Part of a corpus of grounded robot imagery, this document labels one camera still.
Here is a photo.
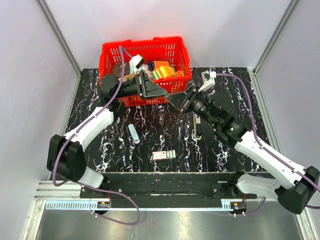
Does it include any brown cardboard box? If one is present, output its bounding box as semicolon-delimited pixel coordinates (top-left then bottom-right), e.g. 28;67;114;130
118;73;136;82

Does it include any orange snack packet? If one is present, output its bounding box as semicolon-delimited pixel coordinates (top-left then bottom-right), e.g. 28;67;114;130
173;70;184;78

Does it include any white silver staple remover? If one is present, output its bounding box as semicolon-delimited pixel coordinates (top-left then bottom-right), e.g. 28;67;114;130
128;124;140;144

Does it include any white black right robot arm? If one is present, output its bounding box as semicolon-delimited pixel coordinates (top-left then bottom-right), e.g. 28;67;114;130
165;86;320;215

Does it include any red white staple box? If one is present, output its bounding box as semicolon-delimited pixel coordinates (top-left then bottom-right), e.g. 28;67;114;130
152;150;176;161

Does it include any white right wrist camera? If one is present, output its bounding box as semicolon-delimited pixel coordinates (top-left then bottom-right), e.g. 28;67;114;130
199;70;217;92

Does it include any aluminium ruler rail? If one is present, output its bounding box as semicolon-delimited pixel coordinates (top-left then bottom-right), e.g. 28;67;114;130
45;196;236;212

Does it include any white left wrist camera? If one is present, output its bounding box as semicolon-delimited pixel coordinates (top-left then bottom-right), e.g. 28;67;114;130
129;54;145;71

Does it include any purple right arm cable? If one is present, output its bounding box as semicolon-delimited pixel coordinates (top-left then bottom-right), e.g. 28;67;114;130
214;73;320;217

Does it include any orange blue cylinder can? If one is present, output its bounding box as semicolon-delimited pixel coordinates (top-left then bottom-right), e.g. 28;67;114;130
147;60;170;72

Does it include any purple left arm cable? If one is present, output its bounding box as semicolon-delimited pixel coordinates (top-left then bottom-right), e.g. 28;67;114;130
52;45;133;188

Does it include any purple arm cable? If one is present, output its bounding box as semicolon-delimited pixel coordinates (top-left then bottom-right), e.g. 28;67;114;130
214;73;320;217
52;45;133;188

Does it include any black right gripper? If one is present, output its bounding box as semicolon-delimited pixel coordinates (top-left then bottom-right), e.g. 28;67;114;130
164;84;220;128

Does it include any red plastic shopping basket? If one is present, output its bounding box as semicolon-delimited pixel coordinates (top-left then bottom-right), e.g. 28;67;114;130
97;36;192;99

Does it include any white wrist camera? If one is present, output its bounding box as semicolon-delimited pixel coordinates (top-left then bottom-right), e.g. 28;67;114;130
199;70;217;92
129;54;145;71

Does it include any brown round cookie pack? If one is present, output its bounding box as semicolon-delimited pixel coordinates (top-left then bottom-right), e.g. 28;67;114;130
111;62;130;78

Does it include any yellow green striped box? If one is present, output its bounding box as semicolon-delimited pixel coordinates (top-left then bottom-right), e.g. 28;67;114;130
152;66;176;80

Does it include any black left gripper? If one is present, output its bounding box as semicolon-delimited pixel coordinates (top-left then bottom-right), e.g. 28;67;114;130
115;70;169;101

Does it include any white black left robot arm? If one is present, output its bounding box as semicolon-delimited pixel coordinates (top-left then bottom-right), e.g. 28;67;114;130
46;70;168;198

